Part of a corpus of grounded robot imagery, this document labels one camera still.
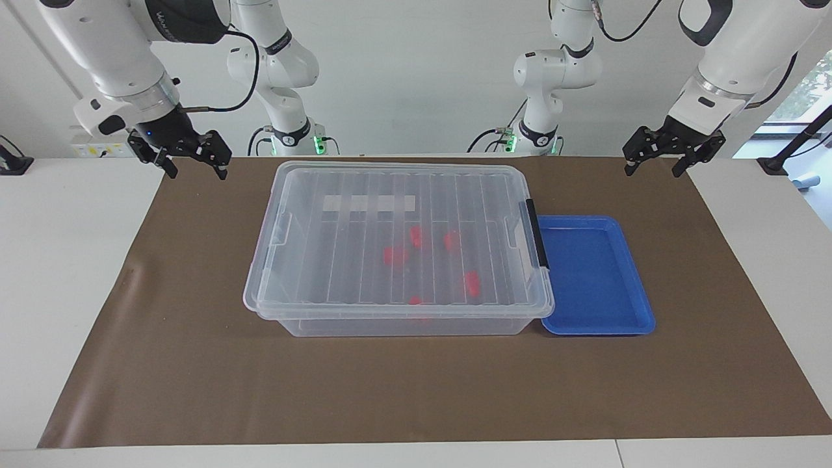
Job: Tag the black angled stand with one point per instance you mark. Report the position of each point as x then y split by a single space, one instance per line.
796 140

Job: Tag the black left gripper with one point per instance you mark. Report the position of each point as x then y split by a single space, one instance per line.
682 135

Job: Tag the black box latch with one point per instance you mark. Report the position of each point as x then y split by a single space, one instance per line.
537 234

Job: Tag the blue plastic tray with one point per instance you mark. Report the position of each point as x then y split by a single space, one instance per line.
591 273

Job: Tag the clear plastic storage box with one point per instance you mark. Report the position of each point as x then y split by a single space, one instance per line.
390 327

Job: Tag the white power strip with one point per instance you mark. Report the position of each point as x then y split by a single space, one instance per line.
97 150

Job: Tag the light blue background object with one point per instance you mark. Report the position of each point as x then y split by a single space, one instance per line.
807 181

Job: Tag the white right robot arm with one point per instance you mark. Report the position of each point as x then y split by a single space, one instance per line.
110 45

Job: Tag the clear ribbed plastic lid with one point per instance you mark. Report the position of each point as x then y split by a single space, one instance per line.
312 260

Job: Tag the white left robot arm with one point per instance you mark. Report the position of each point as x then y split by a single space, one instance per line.
734 58

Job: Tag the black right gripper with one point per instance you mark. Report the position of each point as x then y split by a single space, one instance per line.
166 130

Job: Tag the brown table mat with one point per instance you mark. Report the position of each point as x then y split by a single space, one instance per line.
195 377

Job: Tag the red block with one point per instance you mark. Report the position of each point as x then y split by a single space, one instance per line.
472 285
394 255
450 241
416 236
416 301

